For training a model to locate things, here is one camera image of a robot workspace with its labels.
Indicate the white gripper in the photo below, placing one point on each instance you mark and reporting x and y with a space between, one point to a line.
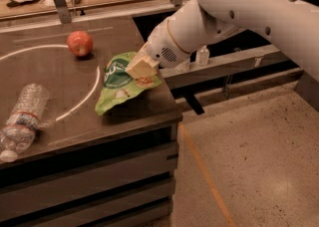
163 46

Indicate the green rice chip bag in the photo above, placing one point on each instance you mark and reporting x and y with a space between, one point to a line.
118 86

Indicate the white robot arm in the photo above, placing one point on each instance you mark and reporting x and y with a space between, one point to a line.
292 26

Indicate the red apple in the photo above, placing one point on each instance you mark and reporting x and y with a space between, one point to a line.
80 43

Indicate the left clear sanitizer bottle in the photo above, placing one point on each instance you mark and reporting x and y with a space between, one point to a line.
184 66

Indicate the clear sanitizer bottle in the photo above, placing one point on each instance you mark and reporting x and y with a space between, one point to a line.
184 66
202 56

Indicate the right clear sanitizer bottle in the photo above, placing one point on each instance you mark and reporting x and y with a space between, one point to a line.
202 56

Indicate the dark wooden slatted table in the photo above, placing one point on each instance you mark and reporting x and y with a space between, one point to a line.
84 169

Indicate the clear plastic water bottle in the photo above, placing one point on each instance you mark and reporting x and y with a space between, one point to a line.
21 127

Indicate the left metal bracket post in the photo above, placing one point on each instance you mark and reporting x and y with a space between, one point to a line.
63 11

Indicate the grey metal rail shelf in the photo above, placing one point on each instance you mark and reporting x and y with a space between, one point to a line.
226 65

